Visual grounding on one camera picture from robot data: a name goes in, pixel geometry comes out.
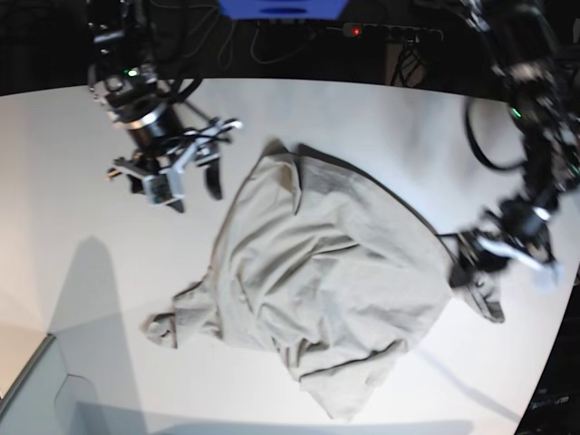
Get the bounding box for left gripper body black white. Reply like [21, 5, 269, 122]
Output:
[457, 189, 559, 276]

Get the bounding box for grey t-shirt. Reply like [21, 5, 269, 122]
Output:
[142, 149, 505, 421]

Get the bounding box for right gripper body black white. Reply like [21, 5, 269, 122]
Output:
[106, 101, 243, 181]

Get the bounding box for black power strip red light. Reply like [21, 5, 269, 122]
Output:
[341, 23, 444, 44]

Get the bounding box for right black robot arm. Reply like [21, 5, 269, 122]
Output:
[87, 1, 242, 213]

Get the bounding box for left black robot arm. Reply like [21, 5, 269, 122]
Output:
[449, 1, 579, 288]

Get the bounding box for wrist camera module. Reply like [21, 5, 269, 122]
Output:
[534, 261, 564, 292]
[141, 174, 183, 206]

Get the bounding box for black cable loops on floor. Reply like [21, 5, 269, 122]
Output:
[176, 0, 318, 69]

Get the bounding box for blue box at top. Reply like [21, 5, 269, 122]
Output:
[218, 0, 348, 20]

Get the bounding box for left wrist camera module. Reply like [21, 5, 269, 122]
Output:
[534, 261, 564, 292]

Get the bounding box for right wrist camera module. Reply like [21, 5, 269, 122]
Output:
[141, 174, 183, 206]

